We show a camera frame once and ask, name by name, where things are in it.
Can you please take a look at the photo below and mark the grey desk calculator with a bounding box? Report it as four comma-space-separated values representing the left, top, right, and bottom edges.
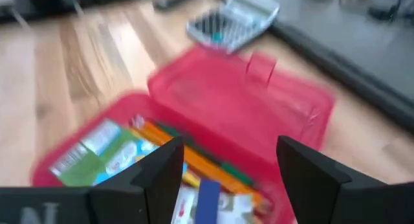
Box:
185, 0, 281, 55

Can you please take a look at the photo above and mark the pink plastic pencil case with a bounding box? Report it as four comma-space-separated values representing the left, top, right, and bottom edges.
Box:
30, 45, 336, 224

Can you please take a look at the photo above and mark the blue eraser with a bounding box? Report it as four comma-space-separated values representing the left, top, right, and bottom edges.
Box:
195, 179, 222, 224

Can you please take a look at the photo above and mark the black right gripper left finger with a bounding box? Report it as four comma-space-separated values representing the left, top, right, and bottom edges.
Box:
89, 136, 186, 224

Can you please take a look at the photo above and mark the green ballpoint pen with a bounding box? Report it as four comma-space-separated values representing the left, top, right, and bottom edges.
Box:
154, 121, 257, 190

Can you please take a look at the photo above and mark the white printed packet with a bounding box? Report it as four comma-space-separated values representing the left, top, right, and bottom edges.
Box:
171, 184, 257, 224

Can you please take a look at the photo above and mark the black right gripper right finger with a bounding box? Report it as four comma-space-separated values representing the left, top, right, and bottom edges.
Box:
276, 135, 386, 224

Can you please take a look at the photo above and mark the green blue crayon box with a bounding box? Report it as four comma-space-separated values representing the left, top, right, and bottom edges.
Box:
48, 118, 189, 188

